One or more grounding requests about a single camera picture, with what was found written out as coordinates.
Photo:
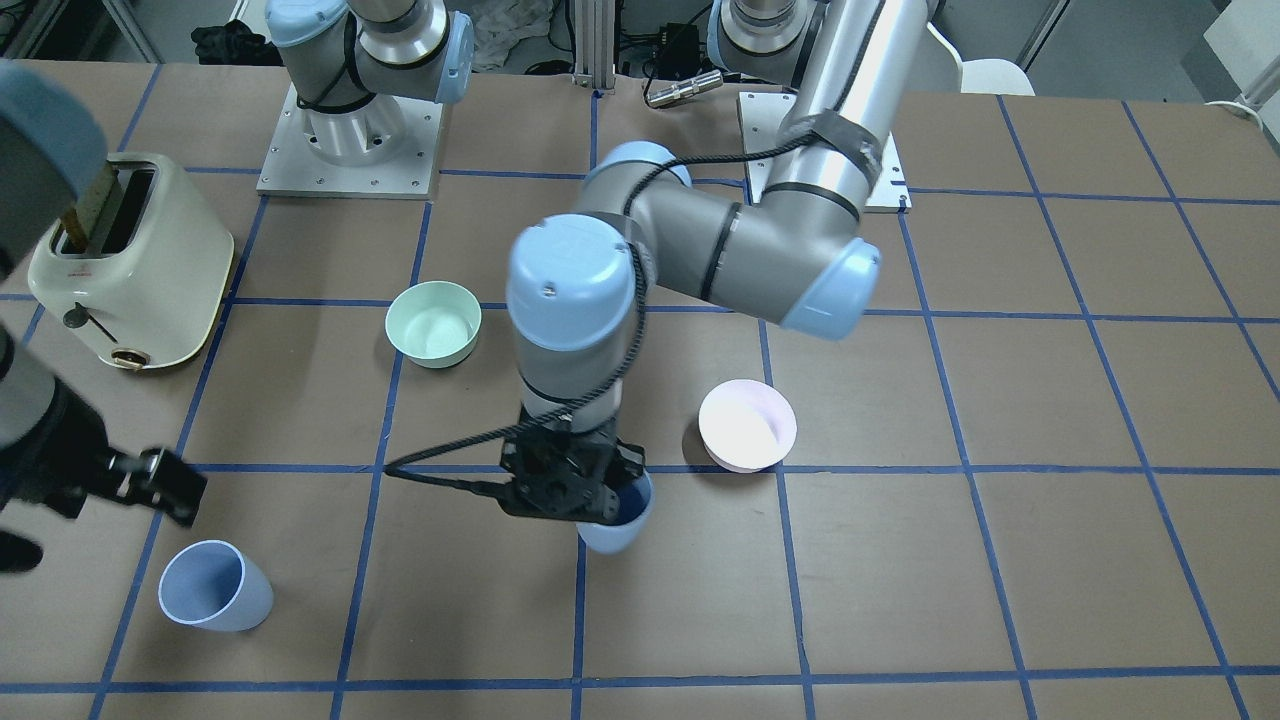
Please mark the aluminium frame post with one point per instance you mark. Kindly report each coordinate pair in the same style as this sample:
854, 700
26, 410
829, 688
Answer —
594, 44

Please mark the pink bowl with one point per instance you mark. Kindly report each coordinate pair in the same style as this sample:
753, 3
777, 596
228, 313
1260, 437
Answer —
746, 426

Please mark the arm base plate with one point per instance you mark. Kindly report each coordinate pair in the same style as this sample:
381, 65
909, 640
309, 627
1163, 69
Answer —
765, 122
350, 140

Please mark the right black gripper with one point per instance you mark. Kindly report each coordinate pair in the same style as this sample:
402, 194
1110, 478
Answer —
62, 462

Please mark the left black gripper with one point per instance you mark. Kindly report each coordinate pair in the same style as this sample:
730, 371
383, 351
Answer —
627, 462

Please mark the blue cup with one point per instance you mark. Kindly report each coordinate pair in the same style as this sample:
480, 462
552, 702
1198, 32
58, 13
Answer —
636, 507
212, 585

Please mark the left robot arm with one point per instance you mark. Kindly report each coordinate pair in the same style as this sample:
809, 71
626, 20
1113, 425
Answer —
578, 283

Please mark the white chair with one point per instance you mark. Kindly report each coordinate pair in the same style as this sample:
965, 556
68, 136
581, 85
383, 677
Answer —
993, 76

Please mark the cream toaster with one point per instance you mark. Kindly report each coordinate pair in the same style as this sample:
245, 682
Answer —
143, 287

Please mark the green bowl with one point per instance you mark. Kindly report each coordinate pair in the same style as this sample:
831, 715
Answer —
435, 324

